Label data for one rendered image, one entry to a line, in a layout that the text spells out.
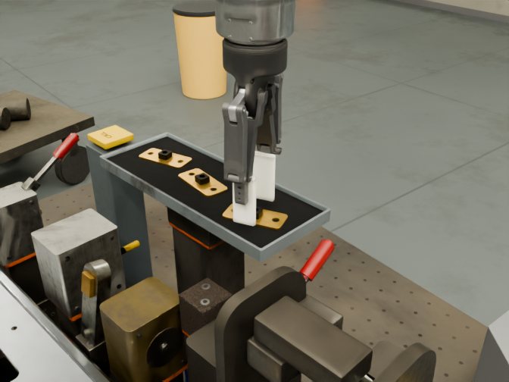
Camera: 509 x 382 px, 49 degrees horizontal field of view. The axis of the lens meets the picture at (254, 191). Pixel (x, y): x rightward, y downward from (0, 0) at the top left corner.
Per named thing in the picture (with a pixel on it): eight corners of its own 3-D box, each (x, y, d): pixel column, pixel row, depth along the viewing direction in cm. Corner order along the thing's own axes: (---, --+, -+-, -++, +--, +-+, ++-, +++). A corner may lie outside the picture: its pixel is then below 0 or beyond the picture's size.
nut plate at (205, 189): (176, 176, 86) (176, 169, 86) (198, 169, 88) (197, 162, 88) (207, 198, 81) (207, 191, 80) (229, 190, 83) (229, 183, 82)
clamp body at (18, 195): (14, 346, 118) (-29, 198, 100) (66, 318, 126) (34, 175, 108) (30, 365, 114) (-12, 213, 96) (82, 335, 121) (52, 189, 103)
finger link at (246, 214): (256, 176, 69) (254, 179, 69) (256, 223, 73) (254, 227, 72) (234, 172, 70) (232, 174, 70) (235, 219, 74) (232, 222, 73)
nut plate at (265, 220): (220, 217, 76) (220, 210, 76) (232, 204, 79) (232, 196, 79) (279, 230, 73) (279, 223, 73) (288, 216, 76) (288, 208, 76)
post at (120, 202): (112, 327, 123) (82, 144, 101) (141, 309, 128) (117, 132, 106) (132, 344, 118) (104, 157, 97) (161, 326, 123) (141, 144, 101)
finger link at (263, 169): (252, 152, 75) (254, 150, 76) (252, 198, 79) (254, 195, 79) (273, 156, 74) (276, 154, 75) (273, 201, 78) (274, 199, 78)
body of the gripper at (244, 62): (239, 24, 69) (240, 96, 73) (208, 42, 62) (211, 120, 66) (298, 30, 66) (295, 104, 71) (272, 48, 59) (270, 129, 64)
